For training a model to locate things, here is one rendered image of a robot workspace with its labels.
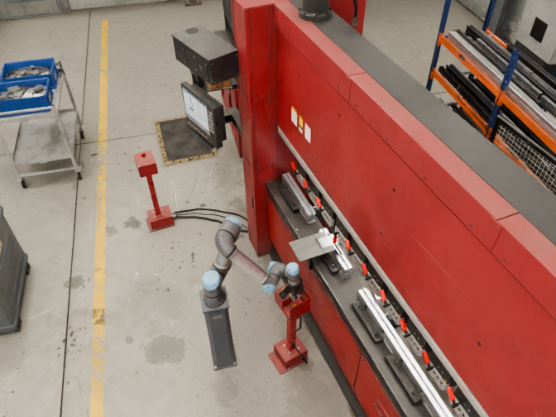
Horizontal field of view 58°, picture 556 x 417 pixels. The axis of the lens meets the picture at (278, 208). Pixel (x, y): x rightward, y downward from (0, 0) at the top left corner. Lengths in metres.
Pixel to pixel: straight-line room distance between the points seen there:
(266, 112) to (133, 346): 2.11
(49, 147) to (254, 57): 3.07
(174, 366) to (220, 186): 2.08
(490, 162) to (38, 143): 4.82
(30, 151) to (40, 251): 1.21
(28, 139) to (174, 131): 1.58
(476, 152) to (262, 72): 1.76
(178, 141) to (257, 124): 2.49
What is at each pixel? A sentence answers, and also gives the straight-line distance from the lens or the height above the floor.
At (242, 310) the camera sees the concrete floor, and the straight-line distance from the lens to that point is 4.28.
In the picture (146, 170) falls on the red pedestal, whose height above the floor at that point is 0.74.
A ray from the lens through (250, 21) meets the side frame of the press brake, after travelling 3.28.
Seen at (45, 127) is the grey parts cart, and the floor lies 0.33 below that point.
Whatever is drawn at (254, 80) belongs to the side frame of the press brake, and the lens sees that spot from 3.47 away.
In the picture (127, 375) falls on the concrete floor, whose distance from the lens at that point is 4.14.
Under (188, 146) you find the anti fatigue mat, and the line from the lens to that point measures 5.92.
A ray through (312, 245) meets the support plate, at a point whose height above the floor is 1.00.
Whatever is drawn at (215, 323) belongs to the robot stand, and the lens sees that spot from 3.51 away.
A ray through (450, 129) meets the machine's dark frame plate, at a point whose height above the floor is 2.30.
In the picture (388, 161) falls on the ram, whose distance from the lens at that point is 2.39.
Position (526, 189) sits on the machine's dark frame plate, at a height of 2.30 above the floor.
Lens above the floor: 3.53
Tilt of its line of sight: 44 degrees down
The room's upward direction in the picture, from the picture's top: 1 degrees counter-clockwise
